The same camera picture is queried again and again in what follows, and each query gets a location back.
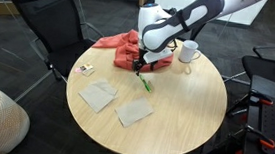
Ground orange cloth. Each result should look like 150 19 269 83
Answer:
89 25 176 74

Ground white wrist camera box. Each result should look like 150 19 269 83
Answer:
142 46 175 66

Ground orange black clamp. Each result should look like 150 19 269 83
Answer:
243 125 275 150
248 90 275 107

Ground flat brown paper napkin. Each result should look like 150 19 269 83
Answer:
112 93 157 131

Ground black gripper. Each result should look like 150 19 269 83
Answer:
131 48 149 78

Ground small card packets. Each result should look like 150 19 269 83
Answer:
73 62 96 78

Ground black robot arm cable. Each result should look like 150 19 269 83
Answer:
166 8 193 54

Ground white ceramic mug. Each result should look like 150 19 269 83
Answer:
177 38 203 65

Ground black armrest office chair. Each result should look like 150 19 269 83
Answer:
239 41 275 88

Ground folded brown paper napkin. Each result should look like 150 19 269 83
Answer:
76 76 120 115

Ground green pen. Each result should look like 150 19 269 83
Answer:
137 73 154 94

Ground black mesh office chair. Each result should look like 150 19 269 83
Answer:
4 0 108 86

